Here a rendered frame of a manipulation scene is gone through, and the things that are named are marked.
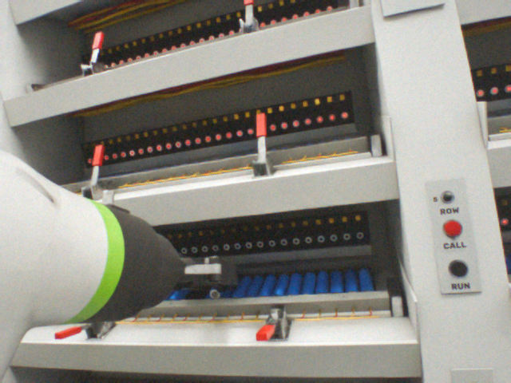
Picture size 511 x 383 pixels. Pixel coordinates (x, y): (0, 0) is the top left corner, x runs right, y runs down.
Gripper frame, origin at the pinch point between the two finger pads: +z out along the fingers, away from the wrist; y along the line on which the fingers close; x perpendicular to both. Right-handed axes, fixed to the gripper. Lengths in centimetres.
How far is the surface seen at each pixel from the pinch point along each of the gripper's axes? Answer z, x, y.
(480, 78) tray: 7, -28, -41
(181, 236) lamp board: 8.5, -8.4, 10.0
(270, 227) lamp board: 8.6, -8.6, -6.4
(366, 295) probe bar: 0.6, 3.1, -20.4
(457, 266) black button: -5.4, 0.7, -30.0
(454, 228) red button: -6.1, -3.2, -30.3
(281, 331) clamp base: -3.8, 6.8, -10.3
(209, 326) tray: -0.5, 6.4, 0.5
